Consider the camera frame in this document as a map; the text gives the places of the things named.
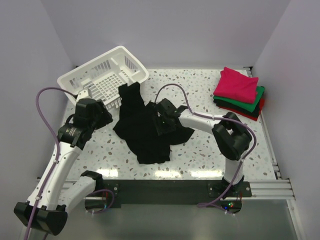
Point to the black t shirt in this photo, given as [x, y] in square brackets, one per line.
[137, 128]
[240, 111]

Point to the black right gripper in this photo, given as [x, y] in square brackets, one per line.
[160, 129]

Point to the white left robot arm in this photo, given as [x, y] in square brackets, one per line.
[47, 208]

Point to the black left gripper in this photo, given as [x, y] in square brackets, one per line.
[106, 117]

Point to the red folded t shirt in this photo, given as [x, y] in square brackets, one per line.
[260, 107]

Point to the black folded t shirt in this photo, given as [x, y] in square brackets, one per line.
[240, 111]

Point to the pink folded t shirt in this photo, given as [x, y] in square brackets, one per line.
[236, 86]

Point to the white plastic laundry basket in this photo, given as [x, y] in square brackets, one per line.
[103, 75]

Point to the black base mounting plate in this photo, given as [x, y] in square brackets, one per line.
[164, 192]

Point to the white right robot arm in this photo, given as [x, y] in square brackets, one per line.
[232, 137]

